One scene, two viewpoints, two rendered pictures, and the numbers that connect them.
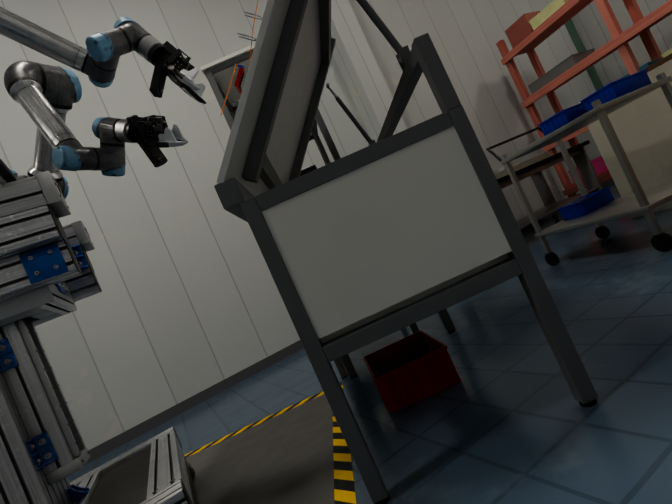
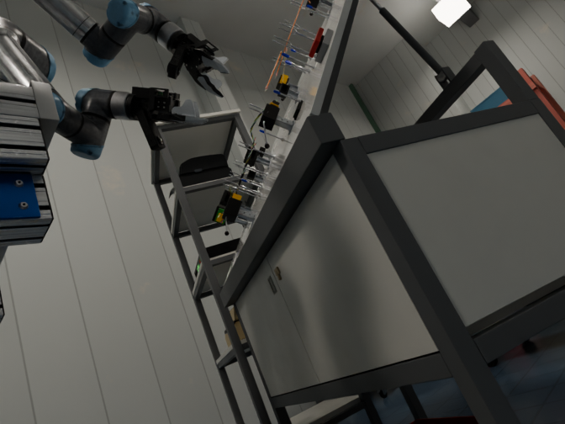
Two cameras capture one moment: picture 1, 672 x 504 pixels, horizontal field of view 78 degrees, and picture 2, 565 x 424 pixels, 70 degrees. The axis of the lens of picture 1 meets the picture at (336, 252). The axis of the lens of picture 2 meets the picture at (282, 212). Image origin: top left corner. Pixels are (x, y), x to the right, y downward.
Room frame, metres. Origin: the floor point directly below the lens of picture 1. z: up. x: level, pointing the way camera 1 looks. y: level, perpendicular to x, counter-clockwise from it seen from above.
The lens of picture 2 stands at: (0.44, 0.58, 0.48)
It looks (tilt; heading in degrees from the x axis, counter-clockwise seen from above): 19 degrees up; 336
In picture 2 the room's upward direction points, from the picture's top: 25 degrees counter-clockwise
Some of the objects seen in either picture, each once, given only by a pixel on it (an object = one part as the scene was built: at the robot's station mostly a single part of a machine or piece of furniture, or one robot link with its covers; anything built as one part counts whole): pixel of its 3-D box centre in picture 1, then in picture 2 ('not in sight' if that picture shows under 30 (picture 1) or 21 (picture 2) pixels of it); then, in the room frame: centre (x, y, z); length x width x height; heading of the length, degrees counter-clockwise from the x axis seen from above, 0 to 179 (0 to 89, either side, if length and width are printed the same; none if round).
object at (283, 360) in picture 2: not in sight; (271, 334); (1.86, 0.18, 0.60); 0.55 x 0.02 x 0.39; 2
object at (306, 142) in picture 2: (266, 220); (257, 246); (1.59, 0.20, 0.83); 1.18 x 0.05 x 0.06; 2
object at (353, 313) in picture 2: not in sight; (327, 288); (1.31, 0.17, 0.60); 0.55 x 0.03 x 0.39; 2
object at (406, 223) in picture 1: (366, 241); (373, 283); (1.60, -0.12, 0.60); 1.17 x 0.58 x 0.40; 2
